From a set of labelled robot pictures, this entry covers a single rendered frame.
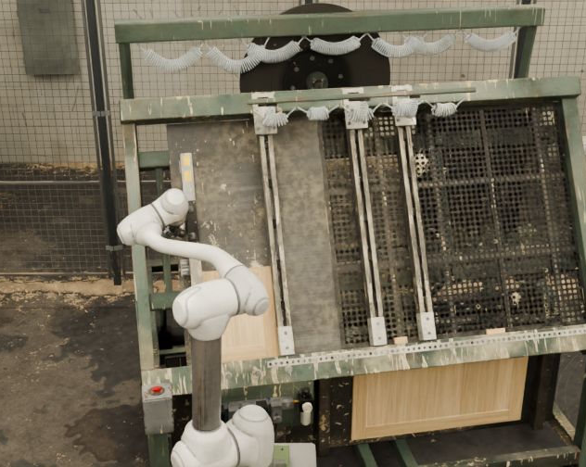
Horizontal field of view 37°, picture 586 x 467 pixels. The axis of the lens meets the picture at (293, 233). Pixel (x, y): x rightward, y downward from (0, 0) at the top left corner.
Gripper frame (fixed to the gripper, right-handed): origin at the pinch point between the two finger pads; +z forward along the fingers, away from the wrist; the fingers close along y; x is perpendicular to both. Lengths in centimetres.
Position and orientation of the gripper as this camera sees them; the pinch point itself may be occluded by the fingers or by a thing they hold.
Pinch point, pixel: (175, 231)
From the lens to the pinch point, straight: 365.1
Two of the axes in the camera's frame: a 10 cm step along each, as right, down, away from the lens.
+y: -6.4, 7.0, -3.1
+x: 7.6, 6.4, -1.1
